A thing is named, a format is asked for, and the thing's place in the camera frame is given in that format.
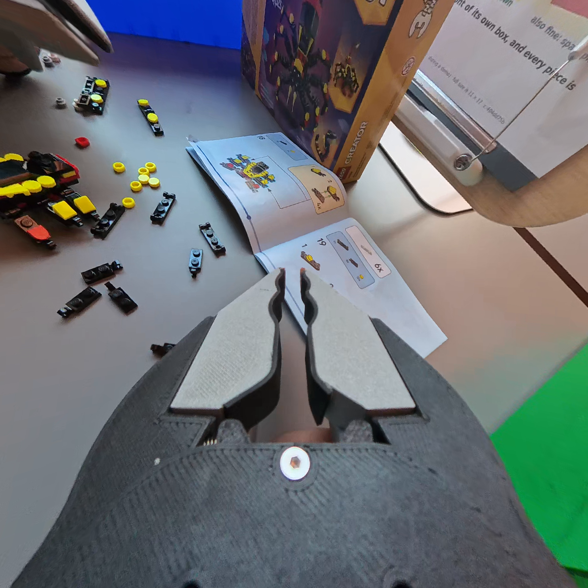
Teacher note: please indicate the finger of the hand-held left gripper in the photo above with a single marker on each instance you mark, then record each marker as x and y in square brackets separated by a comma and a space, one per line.
[41, 27]
[87, 23]

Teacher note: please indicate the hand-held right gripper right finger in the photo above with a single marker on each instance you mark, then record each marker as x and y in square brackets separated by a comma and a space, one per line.
[353, 363]

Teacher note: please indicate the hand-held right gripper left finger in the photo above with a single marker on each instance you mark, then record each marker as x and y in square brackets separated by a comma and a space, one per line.
[229, 358]

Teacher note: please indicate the black lego leg yellow tiles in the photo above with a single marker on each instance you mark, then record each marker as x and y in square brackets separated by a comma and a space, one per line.
[94, 96]
[150, 117]

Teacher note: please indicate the red round lego piece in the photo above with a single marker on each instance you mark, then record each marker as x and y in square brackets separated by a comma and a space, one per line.
[82, 142]

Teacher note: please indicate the yellow black red lego model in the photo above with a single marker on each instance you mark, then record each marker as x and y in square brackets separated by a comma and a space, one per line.
[32, 183]

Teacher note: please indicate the lego instruction booklet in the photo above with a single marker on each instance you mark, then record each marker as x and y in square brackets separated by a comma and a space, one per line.
[285, 193]

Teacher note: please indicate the purple lego set box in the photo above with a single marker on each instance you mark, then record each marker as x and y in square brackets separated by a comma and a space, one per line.
[321, 69]

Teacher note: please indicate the blue plastic bin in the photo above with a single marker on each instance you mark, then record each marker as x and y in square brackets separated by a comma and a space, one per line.
[174, 20]

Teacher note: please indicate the cluster of yellow round studs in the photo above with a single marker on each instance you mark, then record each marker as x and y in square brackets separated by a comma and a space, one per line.
[154, 182]

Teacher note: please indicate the white stand base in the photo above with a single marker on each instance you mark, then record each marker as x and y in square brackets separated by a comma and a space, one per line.
[413, 179]

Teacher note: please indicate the green plastic bin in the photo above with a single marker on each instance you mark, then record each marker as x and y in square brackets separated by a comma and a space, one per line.
[546, 459]

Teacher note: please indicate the instruction sheet on cardboard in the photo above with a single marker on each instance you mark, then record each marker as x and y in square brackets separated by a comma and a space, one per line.
[528, 206]

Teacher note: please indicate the printed paper sheet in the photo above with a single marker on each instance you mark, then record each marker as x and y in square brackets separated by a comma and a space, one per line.
[505, 69]

